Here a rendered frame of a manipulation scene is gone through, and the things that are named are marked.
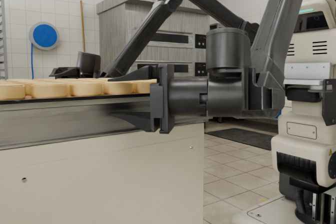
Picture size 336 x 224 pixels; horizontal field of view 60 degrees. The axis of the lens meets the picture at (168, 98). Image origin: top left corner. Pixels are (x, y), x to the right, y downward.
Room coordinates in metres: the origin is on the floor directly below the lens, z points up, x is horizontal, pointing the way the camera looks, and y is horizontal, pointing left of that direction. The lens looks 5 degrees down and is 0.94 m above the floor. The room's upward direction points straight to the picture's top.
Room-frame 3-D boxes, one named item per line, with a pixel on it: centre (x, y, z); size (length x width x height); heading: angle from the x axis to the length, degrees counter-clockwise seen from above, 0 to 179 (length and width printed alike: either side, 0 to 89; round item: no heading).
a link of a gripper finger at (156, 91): (0.45, 0.05, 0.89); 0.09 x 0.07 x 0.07; 80
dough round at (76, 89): (0.47, 0.13, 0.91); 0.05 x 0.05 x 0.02
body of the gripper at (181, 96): (0.44, -0.02, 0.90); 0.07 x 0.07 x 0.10; 80
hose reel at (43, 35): (4.25, 1.79, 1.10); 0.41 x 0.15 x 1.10; 124
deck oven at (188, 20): (4.67, 0.16, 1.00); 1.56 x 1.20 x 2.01; 124
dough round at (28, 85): (0.48, 0.21, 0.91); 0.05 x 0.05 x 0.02
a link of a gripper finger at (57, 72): (0.80, 0.29, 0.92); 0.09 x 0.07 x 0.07; 170
